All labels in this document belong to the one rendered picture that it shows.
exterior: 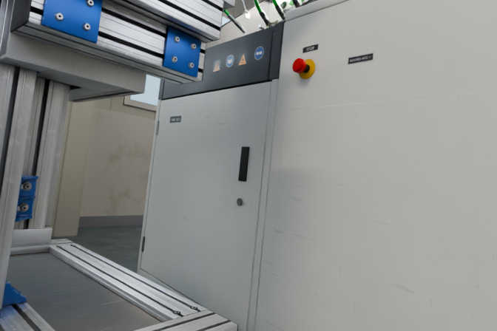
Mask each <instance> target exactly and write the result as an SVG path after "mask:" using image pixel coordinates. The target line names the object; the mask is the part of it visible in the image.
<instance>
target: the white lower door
mask: <svg viewBox="0 0 497 331"><path fill-rule="evenodd" d="M270 97H271V81H270V82H265V83H258V84H253V85H248V86H241V87H236V88H232V89H224V90H219V91H215V92H207V93H203V94H198V95H190V96H186V97H181V98H173V99H168V100H162V101H161V102H160V114H159V120H158V121H157V127H156V133H155V135H157V138H156V144H155V156H154V162H153V169H152V180H151V187H150V193H149V204H148V211H147V218H146V229H145V235H144V236H143V241H142V248H141V251H142V252H143V253H142V260H141V269H143V270H145V271H146V272H147V273H149V274H151V275H153V276H154V277H155V278H157V279H159V280H161V281H162V282H164V283H165V284H167V285H169V286H170V287H172V288H174V289H175V290H177V291H178V292H180V293H182V294H184V295H185V296H187V297H188V298H190V299H191V300H193V301H195V302H197V303H198V304H200V305H201V306H203V307H205V308H206V309H208V310H211V311H212V312H214V313H217V314H218V315H221V316H222V317H224V318H227V319H228V320H230V321H233V322H234V323H236V324H238V329H240V330H242V331H248V323H249V309H250V301H251V286H252V279H253V271H254V256H255V248H256V241H257V226H258V218H259V210H260V195H261V188H262V180H263V165H264V157H265V150H266V135H267V127H268V113H269V105H270Z"/></svg>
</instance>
